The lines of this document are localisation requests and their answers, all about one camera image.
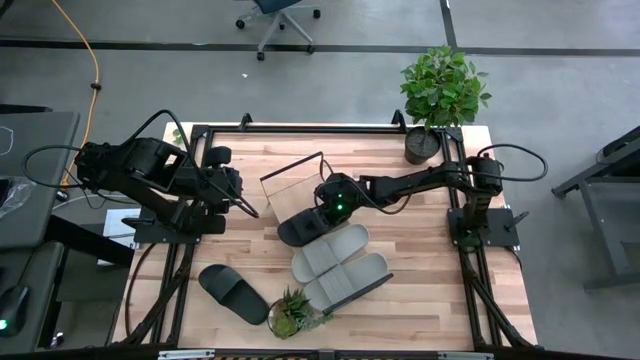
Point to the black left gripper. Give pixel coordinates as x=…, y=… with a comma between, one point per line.
x=225, y=182

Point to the potted green succulent plant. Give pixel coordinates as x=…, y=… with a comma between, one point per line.
x=292, y=312

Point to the potted leafy green plant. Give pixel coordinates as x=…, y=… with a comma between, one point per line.
x=442, y=87

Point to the office chair with wheels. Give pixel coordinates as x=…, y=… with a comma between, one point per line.
x=275, y=5

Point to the wooden shelf with black frame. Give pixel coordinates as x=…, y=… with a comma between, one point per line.
x=295, y=195

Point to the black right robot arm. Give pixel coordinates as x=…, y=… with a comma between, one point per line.
x=400, y=182

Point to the dark metal side table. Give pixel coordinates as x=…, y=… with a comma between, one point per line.
x=597, y=225

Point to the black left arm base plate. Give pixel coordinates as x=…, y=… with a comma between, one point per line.
x=160, y=235

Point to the black rubber slide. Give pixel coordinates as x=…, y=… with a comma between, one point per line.
x=232, y=295
x=295, y=232

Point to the silver aluminium bracket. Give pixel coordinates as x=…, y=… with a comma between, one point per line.
x=465, y=356
x=186, y=355

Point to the black computer mouse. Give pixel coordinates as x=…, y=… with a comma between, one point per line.
x=12, y=310

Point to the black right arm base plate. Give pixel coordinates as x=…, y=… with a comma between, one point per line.
x=500, y=225

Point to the black metal table frame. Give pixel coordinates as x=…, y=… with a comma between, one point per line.
x=325, y=129

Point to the white flat box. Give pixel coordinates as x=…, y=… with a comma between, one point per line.
x=117, y=225

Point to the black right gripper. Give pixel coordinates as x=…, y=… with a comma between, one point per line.
x=337, y=200

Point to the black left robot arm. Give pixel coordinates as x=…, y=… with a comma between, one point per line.
x=145, y=165

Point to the small green leaf sprig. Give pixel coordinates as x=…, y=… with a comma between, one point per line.
x=176, y=136

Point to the grey rubber slide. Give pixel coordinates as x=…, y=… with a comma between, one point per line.
x=332, y=250
x=355, y=275

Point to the dark grey low desk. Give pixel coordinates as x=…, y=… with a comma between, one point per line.
x=35, y=280

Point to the clear plastic bag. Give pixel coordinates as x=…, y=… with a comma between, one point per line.
x=17, y=192

